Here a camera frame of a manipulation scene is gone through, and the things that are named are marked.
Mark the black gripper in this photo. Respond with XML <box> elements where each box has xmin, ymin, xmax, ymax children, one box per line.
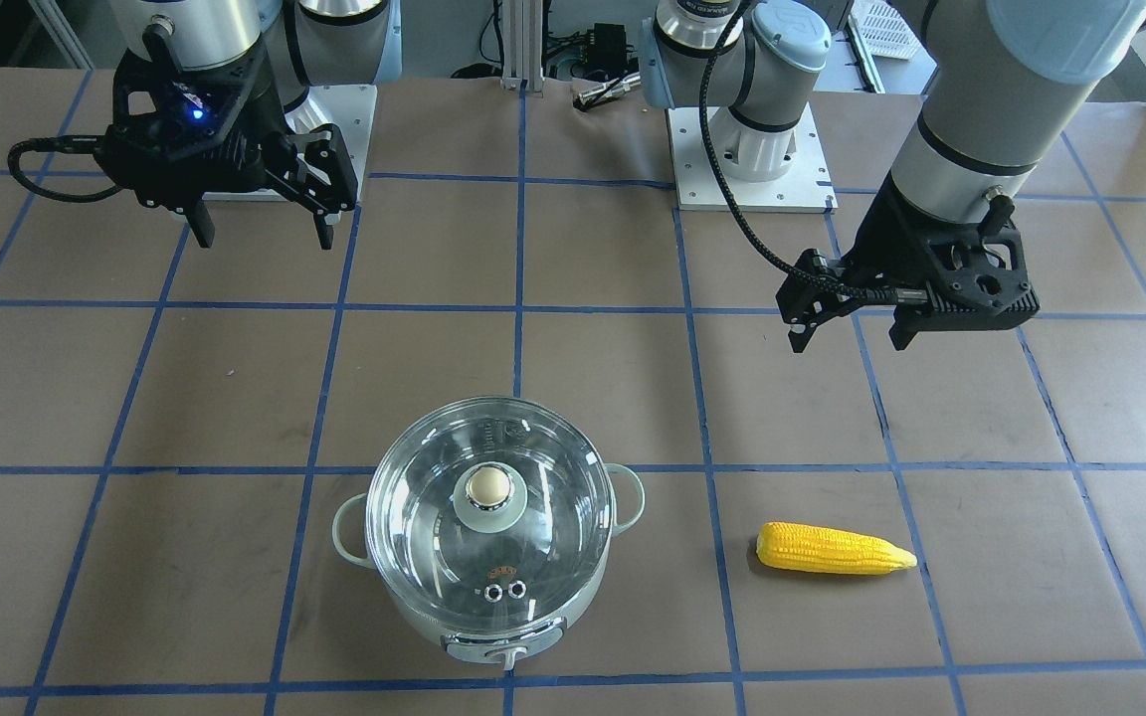
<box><xmin>776</xmin><ymin>178</ymin><xmax>1041</xmax><ymax>354</ymax></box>
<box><xmin>95</xmin><ymin>44</ymin><xmax>356</xmax><ymax>251</ymax></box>

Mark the yellow corn cob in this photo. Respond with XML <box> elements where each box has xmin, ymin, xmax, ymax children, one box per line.
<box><xmin>755</xmin><ymin>521</ymin><xmax>918</xmax><ymax>576</ymax></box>

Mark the glass pot lid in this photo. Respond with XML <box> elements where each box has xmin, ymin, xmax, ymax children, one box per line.
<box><xmin>364</xmin><ymin>396</ymin><xmax>617</xmax><ymax>637</ymax></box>

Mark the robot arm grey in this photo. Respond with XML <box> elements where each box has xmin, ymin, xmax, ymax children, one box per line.
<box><xmin>94</xmin><ymin>1</ymin><xmax>402</xmax><ymax>250</ymax></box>
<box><xmin>639</xmin><ymin>1</ymin><xmax>1146</xmax><ymax>353</ymax></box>

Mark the pale green electric pot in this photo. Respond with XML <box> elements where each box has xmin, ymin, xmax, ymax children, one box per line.
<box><xmin>331</xmin><ymin>396</ymin><xmax>647</xmax><ymax>672</ymax></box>

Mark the white plastic basket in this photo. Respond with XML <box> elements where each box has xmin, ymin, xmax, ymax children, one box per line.
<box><xmin>851</xmin><ymin>1</ymin><xmax>923</xmax><ymax>61</ymax></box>

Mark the black power adapter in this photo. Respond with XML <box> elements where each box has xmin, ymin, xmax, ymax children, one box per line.
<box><xmin>584</xmin><ymin>23</ymin><xmax>629</xmax><ymax>72</ymax></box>

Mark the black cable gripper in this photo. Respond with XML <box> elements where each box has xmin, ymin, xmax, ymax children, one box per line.
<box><xmin>7</xmin><ymin>136</ymin><xmax>126</xmax><ymax>205</ymax></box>
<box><xmin>698</xmin><ymin>8</ymin><xmax>927</xmax><ymax>302</ymax></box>

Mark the aluminium profile post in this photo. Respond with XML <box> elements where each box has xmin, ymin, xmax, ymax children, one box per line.
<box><xmin>499</xmin><ymin>0</ymin><xmax>545</xmax><ymax>94</ymax></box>

